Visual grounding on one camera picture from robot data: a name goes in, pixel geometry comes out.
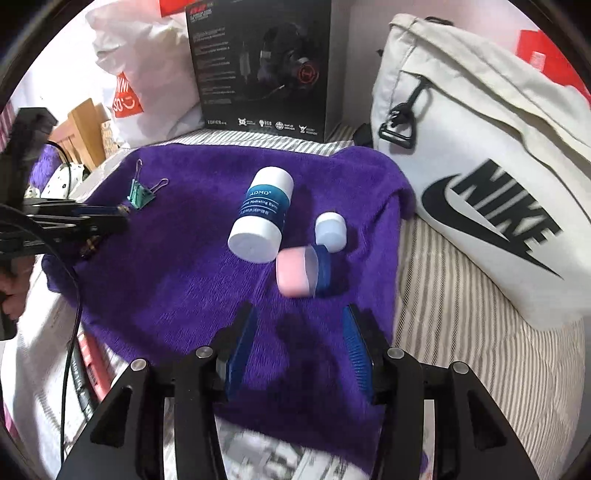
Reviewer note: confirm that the white plastic shopping bag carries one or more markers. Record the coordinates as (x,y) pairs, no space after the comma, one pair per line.
(147,46)

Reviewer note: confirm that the patterned book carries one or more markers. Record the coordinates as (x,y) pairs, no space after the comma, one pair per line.
(110,136)

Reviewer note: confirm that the wooden rack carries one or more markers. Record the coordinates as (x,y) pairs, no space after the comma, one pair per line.
(83,129)

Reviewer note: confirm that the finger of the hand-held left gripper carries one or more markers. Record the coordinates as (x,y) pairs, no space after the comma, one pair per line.
(92,211)
(83,227)

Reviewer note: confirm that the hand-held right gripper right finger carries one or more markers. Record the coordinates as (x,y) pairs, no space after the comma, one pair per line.
(358,355)

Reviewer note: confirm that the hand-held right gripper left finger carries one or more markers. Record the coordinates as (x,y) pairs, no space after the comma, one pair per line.
(240,350)

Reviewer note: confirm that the newspaper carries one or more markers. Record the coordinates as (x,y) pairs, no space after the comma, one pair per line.
(277,457)

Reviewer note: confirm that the purple towel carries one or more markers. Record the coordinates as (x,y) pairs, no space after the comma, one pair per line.
(184,286)

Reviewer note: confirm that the white dotted cloth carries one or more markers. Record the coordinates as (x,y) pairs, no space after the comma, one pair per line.
(64,182)

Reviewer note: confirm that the black headphone box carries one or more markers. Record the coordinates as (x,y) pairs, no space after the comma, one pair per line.
(258,92)

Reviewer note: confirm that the person's left hand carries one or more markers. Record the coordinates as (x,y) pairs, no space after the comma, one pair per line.
(21,281)

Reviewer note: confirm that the white Nike bag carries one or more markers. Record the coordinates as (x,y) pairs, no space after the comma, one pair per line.
(485,115)

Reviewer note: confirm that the pink jar clear lid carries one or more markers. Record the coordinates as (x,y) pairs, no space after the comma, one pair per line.
(295,272)

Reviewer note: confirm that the blue white balm bottle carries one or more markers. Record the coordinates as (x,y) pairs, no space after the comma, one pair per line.
(261,217)

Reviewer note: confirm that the small white jar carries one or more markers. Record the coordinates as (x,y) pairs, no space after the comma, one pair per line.
(330,233)

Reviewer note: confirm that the green binder clip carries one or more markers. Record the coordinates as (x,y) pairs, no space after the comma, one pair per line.
(138,194)

